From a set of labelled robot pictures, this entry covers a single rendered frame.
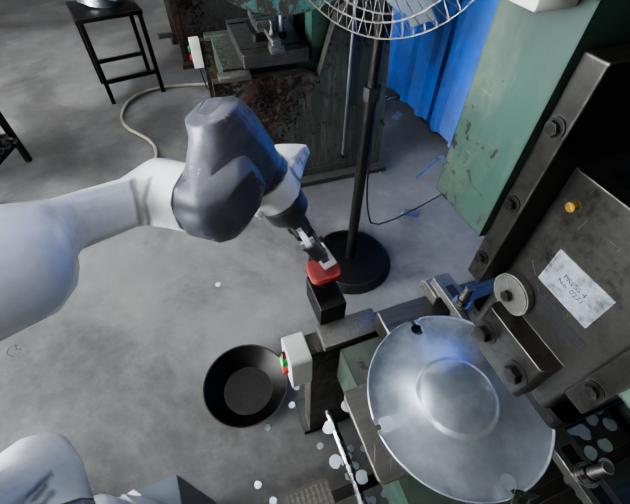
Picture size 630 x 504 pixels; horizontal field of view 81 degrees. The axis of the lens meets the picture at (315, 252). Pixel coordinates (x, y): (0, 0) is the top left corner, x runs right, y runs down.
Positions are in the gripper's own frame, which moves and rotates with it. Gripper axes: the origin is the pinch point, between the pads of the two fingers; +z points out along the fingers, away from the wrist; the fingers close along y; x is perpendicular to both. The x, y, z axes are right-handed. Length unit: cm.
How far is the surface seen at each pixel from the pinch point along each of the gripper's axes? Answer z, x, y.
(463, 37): 74, 115, -133
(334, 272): 4.6, 0.0, 1.6
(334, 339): 14.2, -7.7, 10.5
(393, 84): 123, 93, -196
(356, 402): -0.1, -5.9, 28.2
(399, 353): 4.1, 3.7, 23.2
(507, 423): 8.4, 12.8, 39.2
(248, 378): 63, -53, -15
